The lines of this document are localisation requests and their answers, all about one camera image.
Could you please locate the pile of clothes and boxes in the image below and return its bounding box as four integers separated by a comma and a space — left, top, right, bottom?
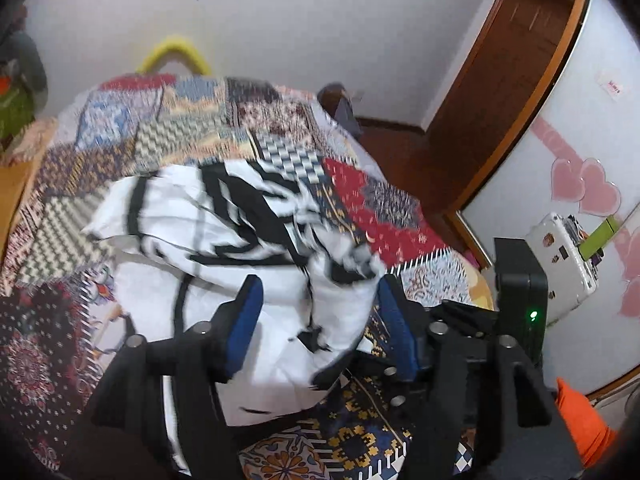
0, 5, 48, 91

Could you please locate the striped bed sheet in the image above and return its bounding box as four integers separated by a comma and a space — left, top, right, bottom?
10, 117, 61, 161

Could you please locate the orange cloth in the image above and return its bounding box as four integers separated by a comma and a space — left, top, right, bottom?
556, 377, 617, 467

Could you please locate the green box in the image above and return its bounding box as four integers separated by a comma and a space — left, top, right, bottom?
581, 216, 619, 257

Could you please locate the wooden lap desk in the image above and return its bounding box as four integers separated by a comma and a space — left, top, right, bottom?
0, 157, 38, 261

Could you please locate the white box with items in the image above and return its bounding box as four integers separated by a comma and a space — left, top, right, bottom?
525, 212, 599, 312

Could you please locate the patchwork printed blanket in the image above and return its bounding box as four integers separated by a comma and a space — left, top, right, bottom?
0, 74, 496, 480

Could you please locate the green laundry bag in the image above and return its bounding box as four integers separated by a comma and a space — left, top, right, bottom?
0, 77, 38, 141

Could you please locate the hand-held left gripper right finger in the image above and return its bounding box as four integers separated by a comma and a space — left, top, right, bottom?
375, 275, 585, 480

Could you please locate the yellow foam bar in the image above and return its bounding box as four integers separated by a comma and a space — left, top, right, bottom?
137, 35, 211, 77

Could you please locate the brown wooden door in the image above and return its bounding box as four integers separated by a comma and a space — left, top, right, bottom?
425, 0, 583, 221

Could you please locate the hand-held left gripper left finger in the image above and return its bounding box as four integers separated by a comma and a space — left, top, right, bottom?
82, 275, 266, 480

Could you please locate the dark bag behind bed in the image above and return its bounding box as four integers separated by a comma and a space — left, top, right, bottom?
317, 82, 362, 136

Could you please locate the black and white patterned shirt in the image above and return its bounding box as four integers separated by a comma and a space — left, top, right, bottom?
82, 160, 388, 476

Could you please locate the white wardrobe door with hearts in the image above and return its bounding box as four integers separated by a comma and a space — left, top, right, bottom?
455, 0, 640, 401

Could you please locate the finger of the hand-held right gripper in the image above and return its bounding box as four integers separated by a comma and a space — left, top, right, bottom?
429, 300, 499, 337
316, 351, 435, 412

